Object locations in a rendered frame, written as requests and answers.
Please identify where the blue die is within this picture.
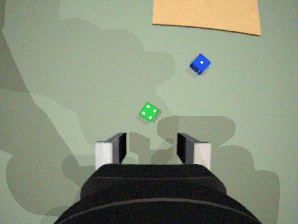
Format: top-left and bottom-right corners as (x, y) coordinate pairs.
(190, 54), (211, 75)

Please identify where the green die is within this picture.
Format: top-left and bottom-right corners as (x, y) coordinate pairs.
(139, 102), (159, 122)

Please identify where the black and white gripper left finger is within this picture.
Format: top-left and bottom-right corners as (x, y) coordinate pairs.
(95, 133), (127, 170)

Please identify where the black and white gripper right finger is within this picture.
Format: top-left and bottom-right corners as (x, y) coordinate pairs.
(177, 133), (211, 170)

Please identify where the orange square mat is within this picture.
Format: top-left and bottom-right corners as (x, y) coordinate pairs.
(152, 0), (261, 36)

